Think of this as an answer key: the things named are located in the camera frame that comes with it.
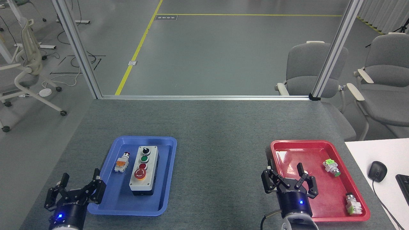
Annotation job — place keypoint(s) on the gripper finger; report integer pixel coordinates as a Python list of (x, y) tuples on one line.
[(52, 199), (309, 185), (97, 190), (271, 182)]

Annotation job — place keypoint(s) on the grey floor sign plate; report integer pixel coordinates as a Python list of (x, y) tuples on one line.
[(166, 17)]

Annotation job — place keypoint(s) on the white desk leg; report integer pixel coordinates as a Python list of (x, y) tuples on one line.
[(47, 47)]

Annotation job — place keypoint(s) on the grey armchair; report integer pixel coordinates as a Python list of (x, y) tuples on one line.
[(386, 60), (300, 64)]

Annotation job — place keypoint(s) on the silver aluminium post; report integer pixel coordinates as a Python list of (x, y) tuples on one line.
[(335, 51), (76, 48)]

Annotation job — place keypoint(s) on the black keyboard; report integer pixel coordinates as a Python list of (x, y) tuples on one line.
[(404, 188)]

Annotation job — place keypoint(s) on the white mesh office chair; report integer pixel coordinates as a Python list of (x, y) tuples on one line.
[(30, 68)]

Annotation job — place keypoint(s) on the black tripod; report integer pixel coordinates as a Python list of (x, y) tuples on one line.
[(403, 29)]

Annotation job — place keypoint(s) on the white round floor device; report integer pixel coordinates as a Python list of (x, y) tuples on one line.
[(45, 92)]

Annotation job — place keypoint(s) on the red plastic tray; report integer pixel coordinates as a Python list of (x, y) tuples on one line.
[(332, 191)]

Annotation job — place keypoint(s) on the white curtain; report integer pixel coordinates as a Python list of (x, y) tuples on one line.
[(383, 12)]

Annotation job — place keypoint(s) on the blue plastic tray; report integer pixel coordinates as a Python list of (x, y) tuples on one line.
[(119, 195)]

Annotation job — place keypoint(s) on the silver aluminium rail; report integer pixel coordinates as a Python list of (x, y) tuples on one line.
[(204, 97)]

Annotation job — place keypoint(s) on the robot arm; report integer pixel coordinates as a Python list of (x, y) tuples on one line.
[(300, 224), (62, 228)]

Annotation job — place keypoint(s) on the green push button switch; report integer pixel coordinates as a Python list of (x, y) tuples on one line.
[(330, 166), (353, 206)]

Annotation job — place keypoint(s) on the silver floor socket plate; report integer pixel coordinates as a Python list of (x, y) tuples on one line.
[(133, 63)]

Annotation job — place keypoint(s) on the white desk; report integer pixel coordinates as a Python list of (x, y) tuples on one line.
[(361, 153)]

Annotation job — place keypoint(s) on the red push button switch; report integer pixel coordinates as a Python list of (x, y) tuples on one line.
[(121, 163)]

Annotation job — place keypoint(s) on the grey control box with buttons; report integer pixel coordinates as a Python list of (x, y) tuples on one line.
[(152, 171)]

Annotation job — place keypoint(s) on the black corner bracket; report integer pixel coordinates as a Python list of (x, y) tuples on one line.
[(314, 96)]

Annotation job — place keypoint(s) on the black computer mouse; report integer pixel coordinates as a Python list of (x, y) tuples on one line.
[(377, 171)]

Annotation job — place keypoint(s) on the white desk foot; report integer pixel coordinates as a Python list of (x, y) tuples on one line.
[(76, 21)]

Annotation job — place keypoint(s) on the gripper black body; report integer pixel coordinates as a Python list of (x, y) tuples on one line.
[(295, 203), (68, 215)]

